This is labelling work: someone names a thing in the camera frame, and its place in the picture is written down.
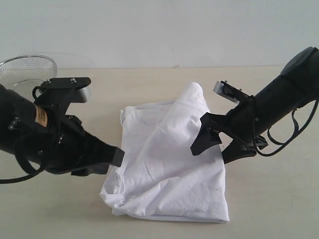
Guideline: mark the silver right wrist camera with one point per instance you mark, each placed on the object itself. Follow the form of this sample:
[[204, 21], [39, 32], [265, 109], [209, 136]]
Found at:
[[223, 89]]

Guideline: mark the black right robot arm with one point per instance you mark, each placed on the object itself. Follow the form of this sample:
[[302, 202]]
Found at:
[[295, 91]]

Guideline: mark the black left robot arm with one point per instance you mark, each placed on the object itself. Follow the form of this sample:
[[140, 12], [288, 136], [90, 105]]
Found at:
[[19, 120]]

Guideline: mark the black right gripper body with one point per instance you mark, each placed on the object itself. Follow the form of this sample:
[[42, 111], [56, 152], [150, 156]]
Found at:
[[237, 124]]

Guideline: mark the white t-shirt with red logo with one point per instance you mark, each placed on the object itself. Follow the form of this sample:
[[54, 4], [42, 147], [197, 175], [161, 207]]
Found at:
[[159, 178]]

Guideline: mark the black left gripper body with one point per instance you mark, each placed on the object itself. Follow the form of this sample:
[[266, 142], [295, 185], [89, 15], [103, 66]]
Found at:
[[72, 150]]

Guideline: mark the metal wire mesh basket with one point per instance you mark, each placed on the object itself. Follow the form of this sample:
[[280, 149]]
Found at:
[[23, 73]]

